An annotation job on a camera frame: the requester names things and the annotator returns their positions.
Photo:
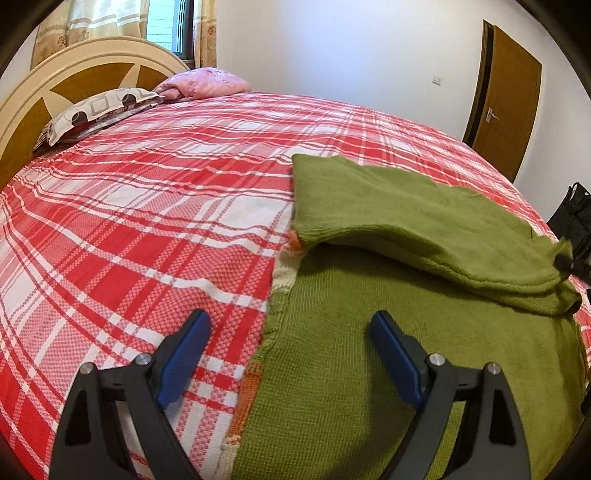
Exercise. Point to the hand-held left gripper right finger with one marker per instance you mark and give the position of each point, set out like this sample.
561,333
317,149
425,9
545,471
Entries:
396,357

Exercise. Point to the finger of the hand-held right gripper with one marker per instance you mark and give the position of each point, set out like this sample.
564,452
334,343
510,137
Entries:
565,262

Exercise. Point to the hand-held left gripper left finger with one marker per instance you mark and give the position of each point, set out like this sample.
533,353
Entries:
184,350

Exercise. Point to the green knitted sweater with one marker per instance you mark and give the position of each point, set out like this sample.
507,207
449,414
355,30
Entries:
392,207

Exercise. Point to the large black bag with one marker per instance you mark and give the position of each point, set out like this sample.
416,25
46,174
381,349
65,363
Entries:
575,212

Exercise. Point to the red plaid bed sheet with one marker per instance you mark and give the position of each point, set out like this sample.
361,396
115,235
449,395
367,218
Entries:
138,221

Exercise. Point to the brown wooden door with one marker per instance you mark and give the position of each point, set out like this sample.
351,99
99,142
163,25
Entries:
505,97

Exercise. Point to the patterned grey pillow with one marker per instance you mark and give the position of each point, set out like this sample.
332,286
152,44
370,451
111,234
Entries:
92,108

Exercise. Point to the pink pillow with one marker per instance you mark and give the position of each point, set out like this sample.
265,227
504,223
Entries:
207,83

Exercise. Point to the cream and brown headboard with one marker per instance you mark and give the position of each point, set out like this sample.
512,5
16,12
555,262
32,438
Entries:
27,97

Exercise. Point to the beige floral curtain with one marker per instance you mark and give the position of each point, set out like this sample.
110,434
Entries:
206,32
87,23

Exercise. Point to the window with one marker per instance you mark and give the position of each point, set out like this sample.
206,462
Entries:
173,23

